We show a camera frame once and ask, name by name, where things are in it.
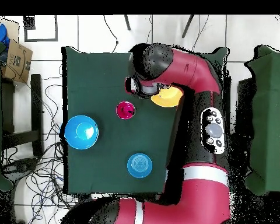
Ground red cup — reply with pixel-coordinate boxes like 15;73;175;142
115;100;136;120

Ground large orange bowl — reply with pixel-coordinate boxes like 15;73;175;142
150;85;184;109

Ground large blue bowl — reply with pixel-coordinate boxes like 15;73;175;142
64;115;99;150

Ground dark green table cloth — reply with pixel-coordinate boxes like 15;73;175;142
61;46;229;194

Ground medium blue bowl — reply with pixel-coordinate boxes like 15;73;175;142
127;152;153;179

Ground black tripod stand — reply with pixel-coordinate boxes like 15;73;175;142
181;14;195;39

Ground printed cardboard box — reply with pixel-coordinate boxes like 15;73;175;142
2;39;34;84

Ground plain cardboard box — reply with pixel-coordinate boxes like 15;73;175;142
0;18;20;43

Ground blue bag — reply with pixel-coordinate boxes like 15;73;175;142
0;23;11;48

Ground black bench frame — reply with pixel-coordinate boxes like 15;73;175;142
1;73;44;157

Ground black square floor frame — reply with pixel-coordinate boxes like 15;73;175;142
23;15;59;43

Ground black pedestal foot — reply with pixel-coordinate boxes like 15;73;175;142
2;157;39;183

